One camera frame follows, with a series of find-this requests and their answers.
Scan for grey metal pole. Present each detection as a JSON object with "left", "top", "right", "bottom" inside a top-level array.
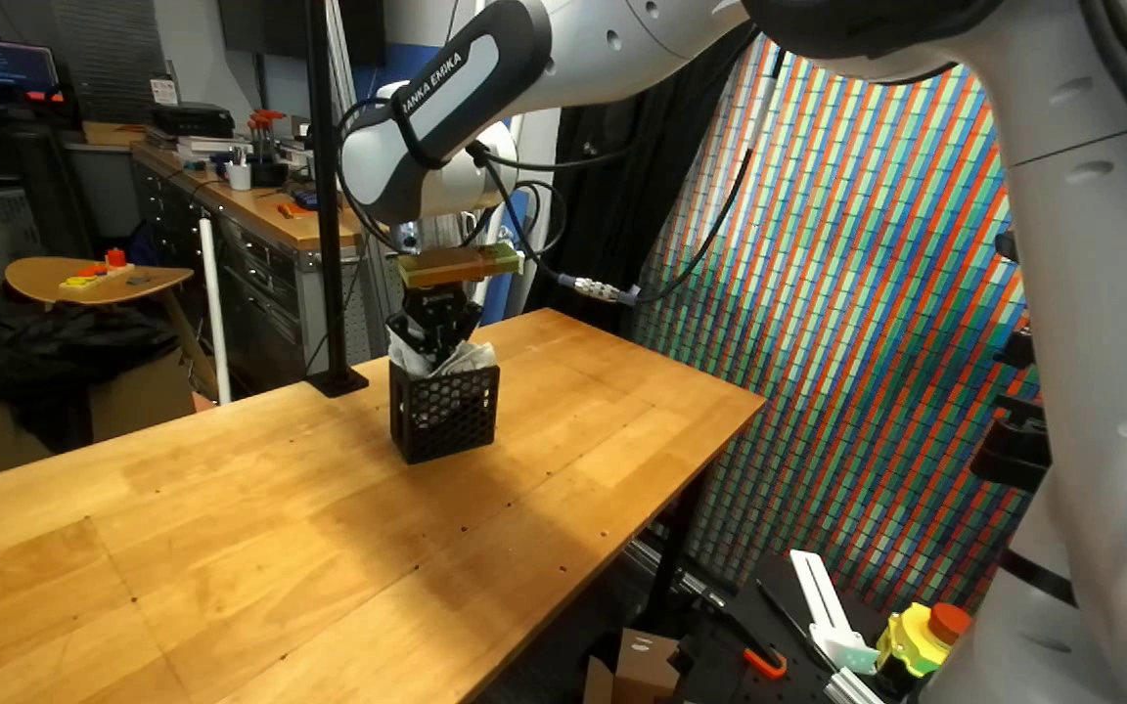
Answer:
[{"left": 323, "top": 0, "right": 401, "bottom": 355}]

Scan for short white pole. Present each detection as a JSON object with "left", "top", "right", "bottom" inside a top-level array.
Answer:
[{"left": 196, "top": 213, "right": 235, "bottom": 410}]

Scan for black camera on stand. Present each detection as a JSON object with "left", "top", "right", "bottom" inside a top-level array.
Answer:
[{"left": 972, "top": 225, "right": 1053, "bottom": 496}]

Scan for colourful striped backdrop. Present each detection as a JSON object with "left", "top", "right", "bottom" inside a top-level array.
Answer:
[{"left": 627, "top": 36, "right": 1051, "bottom": 616}]

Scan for dark wall screen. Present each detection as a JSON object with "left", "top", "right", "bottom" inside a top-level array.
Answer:
[{"left": 216, "top": 0, "right": 390, "bottom": 66}]

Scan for black perforated plastic box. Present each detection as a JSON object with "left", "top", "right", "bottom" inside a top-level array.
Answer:
[{"left": 388, "top": 355, "right": 505, "bottom": 466}]

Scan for round wooden stool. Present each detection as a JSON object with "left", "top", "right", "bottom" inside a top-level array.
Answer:
[{"left": 4, "top": 248, "right": 196, "bottom": 315}]

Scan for black case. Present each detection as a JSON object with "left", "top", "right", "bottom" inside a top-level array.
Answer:
[{"left": 150, "top": 102, "right": 238, "bottom": 139}]

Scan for wooden workbench with drawers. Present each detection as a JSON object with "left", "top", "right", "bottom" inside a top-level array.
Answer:
[{"left": 130, "top": 134, "right": 458, "bottom": 385}]

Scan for small brown cardboard box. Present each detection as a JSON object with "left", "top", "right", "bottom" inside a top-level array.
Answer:
[{"left": 584, "top": 625, "right": 689, "bottom": 704}]

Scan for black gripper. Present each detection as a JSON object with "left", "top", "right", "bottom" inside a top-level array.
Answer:
[{"left": 385, "top": 282, "right": 488, "bottom": 374}]

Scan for orange-handled tool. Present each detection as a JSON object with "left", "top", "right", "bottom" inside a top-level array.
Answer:
[{"left": 704, "top": 610, "right": 791, "bottom": 683}]

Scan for black bag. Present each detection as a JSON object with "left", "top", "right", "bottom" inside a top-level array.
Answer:
[{"left": 0, "top": 295, "right": 184, "bottom": 454}]

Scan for red yellow toy blocks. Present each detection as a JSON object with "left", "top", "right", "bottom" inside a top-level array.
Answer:
[{"left": 57, "top": 246, "right": 139, "bottom": 294}]

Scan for black metal table leg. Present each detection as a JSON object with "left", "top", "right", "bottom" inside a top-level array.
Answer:
[{"left": 646, "top": 473, "right": 715, "bottom": 640}]

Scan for black device with red top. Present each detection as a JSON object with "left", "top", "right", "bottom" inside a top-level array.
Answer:
[{"left": 246, "top": 105, "right": 289, "bottom": 186}]

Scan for white aluminium extrusion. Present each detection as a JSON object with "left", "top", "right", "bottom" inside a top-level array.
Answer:
[{"left": 786, "top": 548, "right": 885, "bottom": 704}]

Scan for yellow-green wrist camera box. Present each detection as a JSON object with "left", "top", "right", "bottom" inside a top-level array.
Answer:
[{"left": 401, "top": 241, "right": 524, "bottom": 294}]

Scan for black curtain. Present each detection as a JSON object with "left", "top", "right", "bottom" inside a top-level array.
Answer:
[{"left": 539, "top": 52, "right": 753, "bottom": 337}]

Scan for yellow red emergency stop button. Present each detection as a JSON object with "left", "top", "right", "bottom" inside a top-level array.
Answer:
[{"left": 876, "top": 599, "right": 976, "bottom": 679}]

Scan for large brown cardboard box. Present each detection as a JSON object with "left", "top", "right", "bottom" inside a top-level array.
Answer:
[{"left": 0, "top": 346, "right": 204, "bottom": 483}]

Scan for black pole stand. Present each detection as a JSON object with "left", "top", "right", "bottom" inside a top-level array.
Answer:
[{"left": 302, "top": 0, "right": 372, "bottom": 404}]

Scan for black robot cable with connector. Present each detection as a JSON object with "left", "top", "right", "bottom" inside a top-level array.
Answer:
[{"left": 462, "top": 134, "right": 765, "bottom": 307}]

